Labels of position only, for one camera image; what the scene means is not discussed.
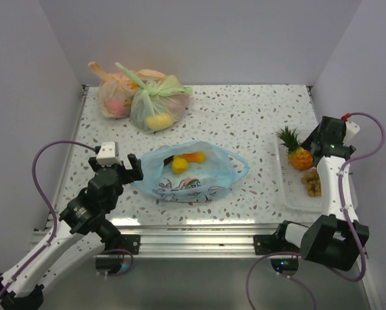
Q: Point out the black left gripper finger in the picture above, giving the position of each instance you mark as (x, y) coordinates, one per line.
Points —
(94, 164)
(135, 172)

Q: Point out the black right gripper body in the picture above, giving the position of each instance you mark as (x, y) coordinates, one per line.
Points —
(311, 139)

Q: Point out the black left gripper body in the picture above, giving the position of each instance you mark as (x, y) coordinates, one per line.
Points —
(121, 181)

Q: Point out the toy pineapple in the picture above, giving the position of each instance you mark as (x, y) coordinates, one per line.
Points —
(298, 157)

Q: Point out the blue printed plastic bag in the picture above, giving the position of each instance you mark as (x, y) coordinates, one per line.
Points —
(201, 182)

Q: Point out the brown toy longan bunch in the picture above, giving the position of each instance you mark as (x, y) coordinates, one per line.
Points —
(312, 183)

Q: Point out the yellow toy pear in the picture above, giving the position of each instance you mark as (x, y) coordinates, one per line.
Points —
(179, 164)

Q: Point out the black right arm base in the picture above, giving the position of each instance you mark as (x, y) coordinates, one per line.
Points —
(276, 248)

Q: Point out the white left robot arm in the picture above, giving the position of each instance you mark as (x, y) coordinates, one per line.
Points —
(81, 230)

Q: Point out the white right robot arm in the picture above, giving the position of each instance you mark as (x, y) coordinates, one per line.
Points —
(336, 238)

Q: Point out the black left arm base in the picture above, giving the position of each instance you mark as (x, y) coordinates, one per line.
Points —
(116, 258)

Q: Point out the yellow fruit in green bag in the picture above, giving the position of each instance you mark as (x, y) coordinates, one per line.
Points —
(159, 121)

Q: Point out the pink fruit in orange bag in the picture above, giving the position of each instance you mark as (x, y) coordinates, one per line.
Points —
(116, 106)

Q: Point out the green knotted plastic bag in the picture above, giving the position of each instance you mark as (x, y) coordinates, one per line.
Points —
(165, 95)

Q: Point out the orange knotted plastic bag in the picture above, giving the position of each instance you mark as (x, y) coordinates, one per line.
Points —
(113, 85)

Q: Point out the orange toy mango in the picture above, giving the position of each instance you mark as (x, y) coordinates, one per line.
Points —
(195, 157)

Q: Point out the clear plastic basket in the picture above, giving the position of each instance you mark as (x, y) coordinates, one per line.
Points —
(299, 181)

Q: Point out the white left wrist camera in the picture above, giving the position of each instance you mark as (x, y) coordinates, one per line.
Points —
(108, 154)

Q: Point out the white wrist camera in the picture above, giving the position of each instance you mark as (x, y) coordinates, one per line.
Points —
(108, 154)
(351, 128)

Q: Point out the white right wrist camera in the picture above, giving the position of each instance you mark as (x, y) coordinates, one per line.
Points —
(351, 128)

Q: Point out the aluminium table edge rail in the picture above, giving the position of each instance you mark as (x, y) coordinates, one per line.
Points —
(69, 148)

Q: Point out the aluminium front mounting rail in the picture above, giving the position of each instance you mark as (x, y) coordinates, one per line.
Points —
(195, 241)

